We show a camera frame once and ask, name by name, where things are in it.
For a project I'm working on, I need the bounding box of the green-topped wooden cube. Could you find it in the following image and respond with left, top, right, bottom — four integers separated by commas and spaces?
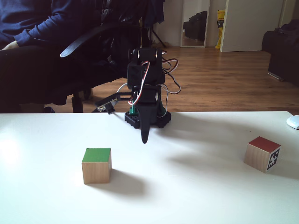
81, 147, 112, 185

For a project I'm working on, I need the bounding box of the red-topped wooden cube with marker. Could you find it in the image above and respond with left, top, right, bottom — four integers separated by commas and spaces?
243, 136, 282, 174

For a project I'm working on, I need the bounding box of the person's hand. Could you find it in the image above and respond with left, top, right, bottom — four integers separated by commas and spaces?
0, 40, 19, 51

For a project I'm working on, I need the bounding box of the black tripod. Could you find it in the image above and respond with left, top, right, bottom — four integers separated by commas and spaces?
149, 23, 168, 49

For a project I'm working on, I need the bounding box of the black office chair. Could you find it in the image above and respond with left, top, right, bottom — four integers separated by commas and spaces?
44, 0, 151, 114

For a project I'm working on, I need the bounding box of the yellow bag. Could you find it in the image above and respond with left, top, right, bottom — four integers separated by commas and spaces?
214, 9, 226, 49

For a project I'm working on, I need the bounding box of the person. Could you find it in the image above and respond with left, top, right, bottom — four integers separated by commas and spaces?
0, 0, 105, 114

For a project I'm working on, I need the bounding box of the white door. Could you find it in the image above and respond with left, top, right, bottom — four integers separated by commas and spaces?
219, 0, 288, 53

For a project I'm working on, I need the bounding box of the black sofa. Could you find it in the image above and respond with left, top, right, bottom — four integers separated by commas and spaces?
261, 19, 299, 86

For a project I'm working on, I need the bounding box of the white round object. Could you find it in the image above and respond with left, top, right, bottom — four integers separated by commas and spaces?
286, 115, 299, 130

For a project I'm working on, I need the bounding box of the red white black servo cable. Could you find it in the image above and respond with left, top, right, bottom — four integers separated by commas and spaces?
128, 50, 182, 106

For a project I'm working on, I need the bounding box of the small camera module on bracket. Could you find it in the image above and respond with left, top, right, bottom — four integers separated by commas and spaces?
94, 92, 132, 115

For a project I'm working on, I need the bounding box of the standing wall mirror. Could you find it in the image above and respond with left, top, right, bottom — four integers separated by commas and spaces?
180, 0, 211, 49

